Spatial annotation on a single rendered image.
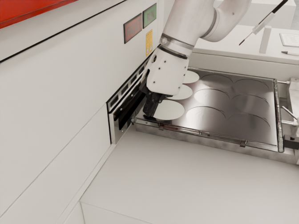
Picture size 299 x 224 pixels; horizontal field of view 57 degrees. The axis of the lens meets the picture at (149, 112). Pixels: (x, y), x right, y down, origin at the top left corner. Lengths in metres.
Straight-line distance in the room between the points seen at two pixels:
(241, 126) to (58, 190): 0.45
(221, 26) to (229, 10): 0.04
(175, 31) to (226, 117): 0.26
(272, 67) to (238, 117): 0.31
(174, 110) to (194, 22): 0.24
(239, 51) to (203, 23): 0.36
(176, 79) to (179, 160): 0.20
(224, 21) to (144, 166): 0.40
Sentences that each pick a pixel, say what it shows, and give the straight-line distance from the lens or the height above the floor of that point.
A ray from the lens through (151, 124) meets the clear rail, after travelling 0.69.
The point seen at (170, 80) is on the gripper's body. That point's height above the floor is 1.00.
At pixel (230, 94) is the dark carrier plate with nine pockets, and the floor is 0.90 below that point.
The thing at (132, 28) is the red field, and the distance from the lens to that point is 0.72.
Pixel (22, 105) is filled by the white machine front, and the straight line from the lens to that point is 0.42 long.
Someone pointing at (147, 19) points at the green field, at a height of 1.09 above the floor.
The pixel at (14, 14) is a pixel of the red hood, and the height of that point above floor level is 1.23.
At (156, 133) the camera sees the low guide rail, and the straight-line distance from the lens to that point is 0.77.
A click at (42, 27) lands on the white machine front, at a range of 0.43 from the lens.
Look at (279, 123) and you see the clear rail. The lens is 0.76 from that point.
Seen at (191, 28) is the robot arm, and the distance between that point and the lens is 0.64.
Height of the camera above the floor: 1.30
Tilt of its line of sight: 33 degrees down
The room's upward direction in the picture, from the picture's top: straight up
